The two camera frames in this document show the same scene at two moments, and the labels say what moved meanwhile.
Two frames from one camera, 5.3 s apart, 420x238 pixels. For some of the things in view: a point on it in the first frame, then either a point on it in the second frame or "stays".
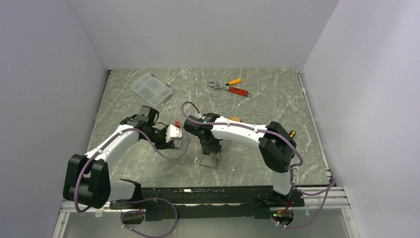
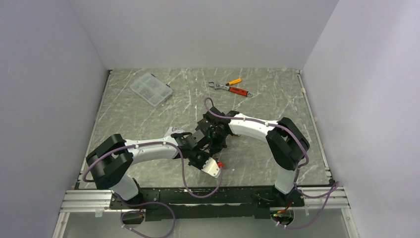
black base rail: [243, 202] stays
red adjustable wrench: [236, 90] stays
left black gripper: [163, 145] -> [207, 156]
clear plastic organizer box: [152, 89] stays
